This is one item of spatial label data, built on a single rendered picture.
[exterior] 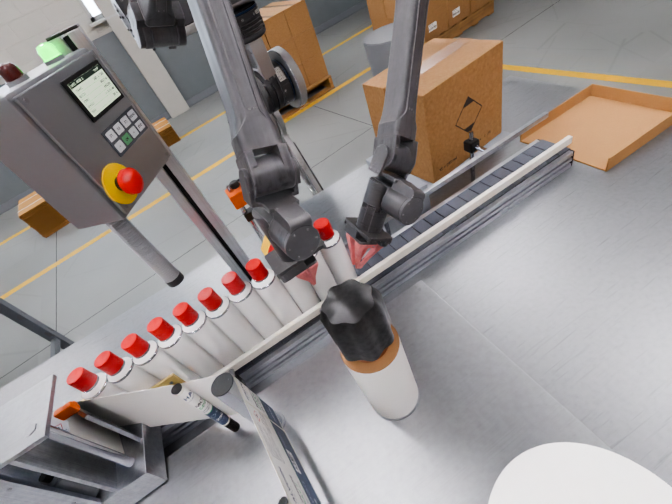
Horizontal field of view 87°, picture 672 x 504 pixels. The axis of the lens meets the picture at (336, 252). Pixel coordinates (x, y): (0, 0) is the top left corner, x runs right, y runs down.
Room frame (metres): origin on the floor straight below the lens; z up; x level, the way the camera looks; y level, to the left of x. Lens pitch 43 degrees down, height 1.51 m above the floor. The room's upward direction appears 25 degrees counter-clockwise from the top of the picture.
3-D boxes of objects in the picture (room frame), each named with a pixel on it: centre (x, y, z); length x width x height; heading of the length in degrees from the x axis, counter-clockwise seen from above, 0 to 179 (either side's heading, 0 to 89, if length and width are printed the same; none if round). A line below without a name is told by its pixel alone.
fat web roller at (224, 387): (0.32, 0.24, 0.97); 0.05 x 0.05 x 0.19
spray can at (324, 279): (0.55, 0.05, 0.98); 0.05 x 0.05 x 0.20
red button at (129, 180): (0.52, 0.23, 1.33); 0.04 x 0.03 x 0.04; 157
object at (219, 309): (0.51, 0.26, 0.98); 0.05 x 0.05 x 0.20
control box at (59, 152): (0.59, 0.27, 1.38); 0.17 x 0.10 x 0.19; 157
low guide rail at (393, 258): (0.56, -0.14, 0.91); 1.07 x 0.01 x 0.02; 102
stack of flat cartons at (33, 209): (4.07, 2.57, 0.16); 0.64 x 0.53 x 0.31; 113
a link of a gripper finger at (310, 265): (0.48, 0.08, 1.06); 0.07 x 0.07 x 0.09; 13
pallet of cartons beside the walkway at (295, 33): (4.61, -0.20, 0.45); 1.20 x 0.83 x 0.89; 20
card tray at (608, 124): (0.74, -0.83, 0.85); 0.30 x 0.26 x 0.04; 102
